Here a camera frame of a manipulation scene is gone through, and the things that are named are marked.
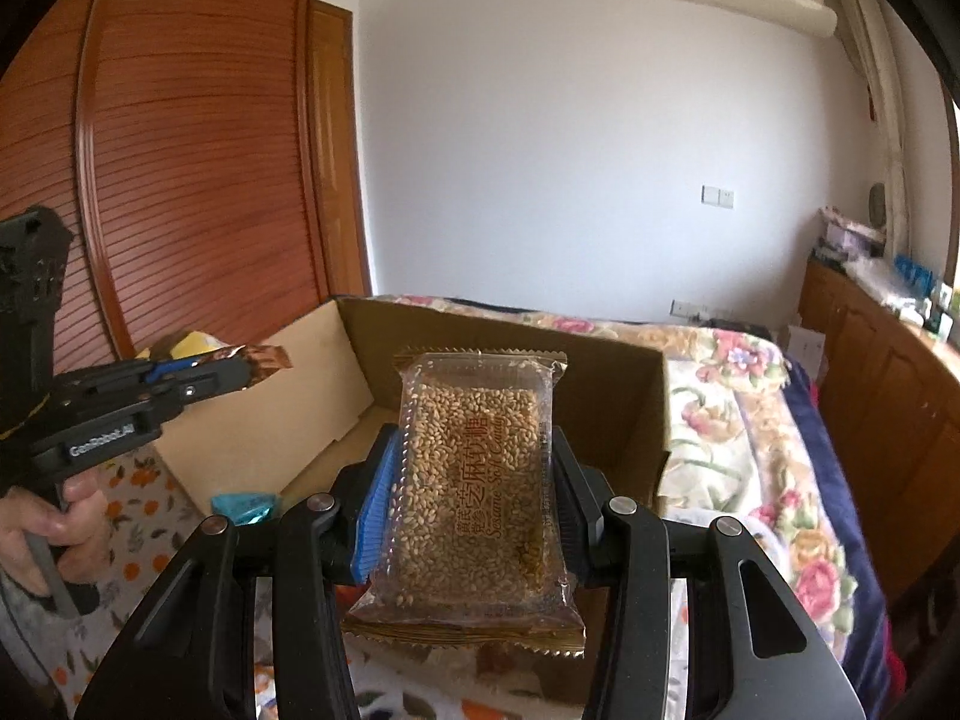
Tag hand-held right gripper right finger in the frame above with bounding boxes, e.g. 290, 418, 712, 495
550, 426, 863, 720

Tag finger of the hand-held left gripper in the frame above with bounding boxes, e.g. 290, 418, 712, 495
150, 381, 242, 425
142, 357, 252, 392

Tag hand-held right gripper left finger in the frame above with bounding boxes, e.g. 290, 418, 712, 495
71, 424, 406, 720

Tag brown foil snack packet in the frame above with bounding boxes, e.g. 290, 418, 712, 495
202, 343, 293, 392

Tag clear sesame candy packet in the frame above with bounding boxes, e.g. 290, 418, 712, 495
341, 345, 587, 662

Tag cardboard box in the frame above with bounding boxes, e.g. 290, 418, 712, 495
154, 296, 672, 710

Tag person's left hand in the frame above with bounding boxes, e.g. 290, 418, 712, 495
0, 474, 111, 602

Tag yellow plush toy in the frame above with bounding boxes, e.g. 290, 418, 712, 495
137, 328, 226, 365

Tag teal candy wrapper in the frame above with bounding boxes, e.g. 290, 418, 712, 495
210, 493, 280, 527

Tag orange fruit print tablecloth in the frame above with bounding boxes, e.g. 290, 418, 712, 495
0, 446, 586, 720

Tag floral blanket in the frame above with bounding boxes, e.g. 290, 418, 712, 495
375, 292, 860, 661

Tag wooden slatted wardrobe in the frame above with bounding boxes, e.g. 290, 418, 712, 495
0, 0, 374, 421

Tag white paper box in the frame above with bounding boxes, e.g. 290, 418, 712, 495
784, 324, 830, 383

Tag dark blue blanket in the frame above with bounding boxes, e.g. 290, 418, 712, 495
780, 356, 912, 720

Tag wooden cabinet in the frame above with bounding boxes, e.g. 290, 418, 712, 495
796, 259, 960, 601

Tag clear plastic bag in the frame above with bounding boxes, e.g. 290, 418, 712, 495
855, 255, 925, 316

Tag pile of small boxes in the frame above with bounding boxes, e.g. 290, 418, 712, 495
810, 206, 890, 267

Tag blue bottles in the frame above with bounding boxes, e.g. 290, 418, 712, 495
896, 255, 936, 291

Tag window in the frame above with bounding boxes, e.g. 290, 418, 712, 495
941, 90, 960, 308

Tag patterned curtain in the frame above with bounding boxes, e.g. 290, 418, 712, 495
829, 0, 912, 256

